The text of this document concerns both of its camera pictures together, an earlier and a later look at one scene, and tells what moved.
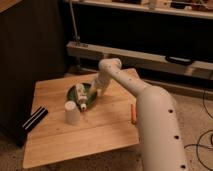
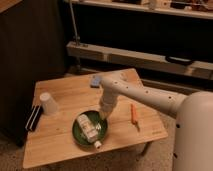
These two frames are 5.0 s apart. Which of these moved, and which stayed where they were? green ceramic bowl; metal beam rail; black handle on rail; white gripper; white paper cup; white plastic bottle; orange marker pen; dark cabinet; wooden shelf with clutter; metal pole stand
Moved: white gripper; green ceramic bowl; white plastic bottle; white paper cup
Stayed: dark cabinet; wooden shelf with clutter; orange marker pen; metal beam rail; metal pole stand; black handle on rail
